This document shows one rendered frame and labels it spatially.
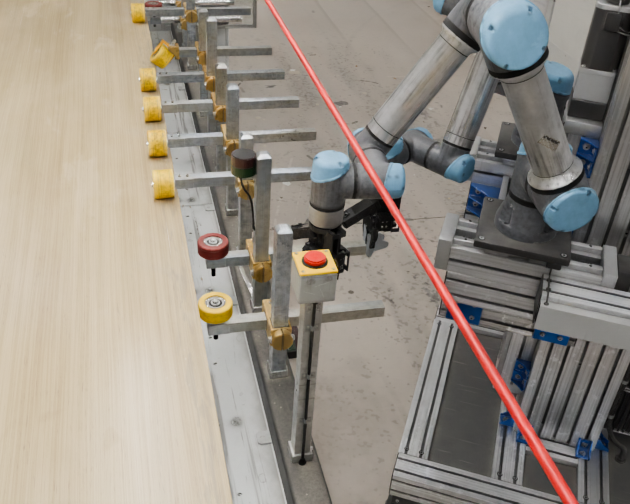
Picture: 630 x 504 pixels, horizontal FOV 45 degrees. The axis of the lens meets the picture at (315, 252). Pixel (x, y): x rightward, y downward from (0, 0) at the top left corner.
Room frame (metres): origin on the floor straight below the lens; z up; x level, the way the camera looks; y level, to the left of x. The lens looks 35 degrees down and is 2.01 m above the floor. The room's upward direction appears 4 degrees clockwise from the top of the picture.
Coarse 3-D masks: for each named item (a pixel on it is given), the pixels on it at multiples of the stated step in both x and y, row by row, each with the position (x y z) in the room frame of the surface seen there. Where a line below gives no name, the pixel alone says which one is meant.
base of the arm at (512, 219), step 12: (504, 204) 1.57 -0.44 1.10; (516, 204) 1.54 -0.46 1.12; (528, 204) 1.52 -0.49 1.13; (504, 216) 1.55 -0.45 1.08; (516, 216) 1.53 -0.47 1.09; (528, 216) 1.52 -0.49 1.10; (540, 216) 1.52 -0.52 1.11; (504, 228) 1.53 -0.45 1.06; (516, 228) 1.51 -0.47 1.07; (528, 228) 1.51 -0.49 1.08; (540, 228) 1.51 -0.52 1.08; (528, 240) 1.50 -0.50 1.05; (540, 240) 1.50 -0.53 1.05
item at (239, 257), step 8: (360, 240) 1.72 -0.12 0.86; (272, 248) 1.65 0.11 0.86; (296, 248) 1.66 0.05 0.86; (352, 248) 1.69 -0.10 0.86; (360, 248) 1.70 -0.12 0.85; (232, 256) 1.60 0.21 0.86; (240, 256) 1.61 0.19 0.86; (248, 256) 1.61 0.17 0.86; (272, 256) 1.63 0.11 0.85; (208, 264) 1.58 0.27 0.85; (216, 264) 1.59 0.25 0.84; (224, 264) 1.59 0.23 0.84; (232, 264) 1.60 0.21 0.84; (240, 264) 1.61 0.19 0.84; (248, 264) 1.61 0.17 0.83
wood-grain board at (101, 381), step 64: (0, 0) 3.40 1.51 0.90; (64, 0) 3.47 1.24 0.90; (128, 0) 3.55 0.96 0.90; (0, 64) 2.66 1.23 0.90; (64, 64) 2.71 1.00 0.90; (128, 64) 2.76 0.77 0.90; (0, 128) 2.15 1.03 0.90; (64, 128) 2.18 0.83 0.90; (128, 128) 2.22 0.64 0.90; (0, 192) 1.77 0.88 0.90; (64, 192) 1.79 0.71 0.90; (128, 192) 1.82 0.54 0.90; (0, 256) 1.47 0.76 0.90; (64, 256) 1.49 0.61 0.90; (128, 256) 1.51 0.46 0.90; (0, 320) 1.24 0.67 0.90; (64, 320) 1.26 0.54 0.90; (128, 320) 1.27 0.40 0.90; (192, 320) 1.29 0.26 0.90; (0, 384) 1.05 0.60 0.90; (64, 384) 1.07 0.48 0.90; (128, 384) 1.08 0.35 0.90; (192, 384) 1.09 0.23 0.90; (0, 448) 0.90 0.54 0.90; (64, 448) 0.91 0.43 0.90; (128, 448) 0.92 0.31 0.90; (192, 448) 0.93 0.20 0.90
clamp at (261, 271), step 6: (246, 240) 1.67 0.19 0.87; (246, 246) 1.66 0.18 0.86; (252, 246) 1.64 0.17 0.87; (252, 252) 1.61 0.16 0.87; (252, 258) 1.59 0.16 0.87; (270, 258) 1.60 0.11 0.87; (252, 264) 1.57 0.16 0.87; (258, 264) 1.57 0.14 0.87; (264, 264) 1.57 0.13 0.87; (270, 264) 1.58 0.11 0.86; (252, 270) 1.56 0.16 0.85; (258, 270) 1.55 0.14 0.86; (264, 270) 1.55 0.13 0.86; (270, 270) 1.56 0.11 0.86; (252, 276) 1.57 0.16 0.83; (258, 276) 1.55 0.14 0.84; (264, 276) 1.55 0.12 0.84; (270, 276) 1.56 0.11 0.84
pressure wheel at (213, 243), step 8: (200, 240) 1.60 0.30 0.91; (208, 240) 1.61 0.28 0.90; (216, 240) 1.61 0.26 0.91; (224, 240) 1.61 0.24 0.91; (200, 248) 1.57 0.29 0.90; (208, 248) 1.57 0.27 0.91; (216, 248) 1.57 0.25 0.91; (224, 248) 1.58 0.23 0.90; (200, 256) 1.57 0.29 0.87; (208, 256) 1.56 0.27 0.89; (216, 256) 1.56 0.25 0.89; (224, 256) 1.58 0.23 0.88
